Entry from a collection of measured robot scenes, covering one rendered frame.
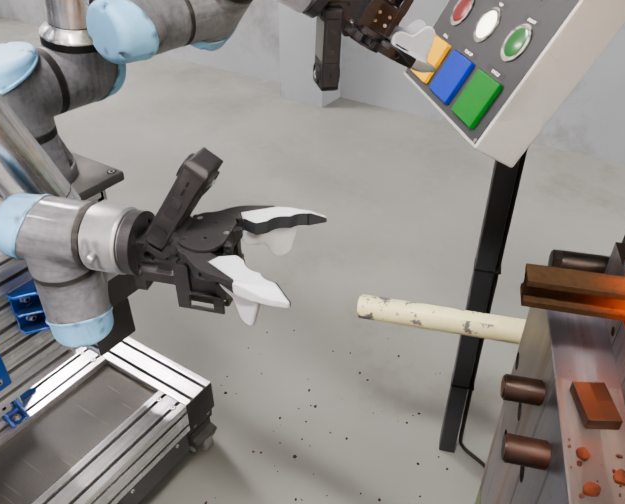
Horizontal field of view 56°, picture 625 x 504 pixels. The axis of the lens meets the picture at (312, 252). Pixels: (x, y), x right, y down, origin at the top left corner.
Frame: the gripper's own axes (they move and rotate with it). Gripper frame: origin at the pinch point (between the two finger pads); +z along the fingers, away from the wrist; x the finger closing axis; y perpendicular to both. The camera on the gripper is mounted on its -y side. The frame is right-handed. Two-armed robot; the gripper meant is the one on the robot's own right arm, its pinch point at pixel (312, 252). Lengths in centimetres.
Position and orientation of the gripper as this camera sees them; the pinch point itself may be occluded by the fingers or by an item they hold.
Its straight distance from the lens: 59.2
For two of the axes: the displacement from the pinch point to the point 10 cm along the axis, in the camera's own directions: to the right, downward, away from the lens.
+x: -2.4, 5.6, -7.9
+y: 0.0, 8.1, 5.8
